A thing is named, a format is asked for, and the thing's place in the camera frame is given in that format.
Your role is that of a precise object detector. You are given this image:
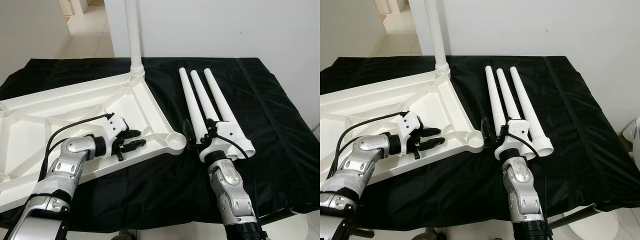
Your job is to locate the white plastic children table top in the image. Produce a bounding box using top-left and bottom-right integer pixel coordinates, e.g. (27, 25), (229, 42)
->
(0, 69), (188, 213)
(320, 69), (485, 198)

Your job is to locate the black table cloth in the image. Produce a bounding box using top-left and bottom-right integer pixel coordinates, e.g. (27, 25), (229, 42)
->
(0, 56), (321, 233)
(320, 55), (640, 226)

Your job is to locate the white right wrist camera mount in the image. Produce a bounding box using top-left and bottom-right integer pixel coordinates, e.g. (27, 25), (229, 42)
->
(494, 119), (538, 161)
(199, 120), (251, 161)

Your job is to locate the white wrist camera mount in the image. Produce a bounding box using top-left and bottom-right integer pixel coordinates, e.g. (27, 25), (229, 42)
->
(199, 120), (251, 161)
(397, 111), (425, 153)
(494, 119), (538, 161)
(102, 113), (127, 156)

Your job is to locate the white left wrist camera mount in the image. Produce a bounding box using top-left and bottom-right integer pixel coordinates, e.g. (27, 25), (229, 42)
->
(102, 113), (127, 156)
(397, 111), (425, 153)

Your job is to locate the white pedestal fan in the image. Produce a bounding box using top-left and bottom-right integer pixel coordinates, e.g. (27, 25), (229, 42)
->
(272, 212), (321, 240)
(555, 116), (640, 240)

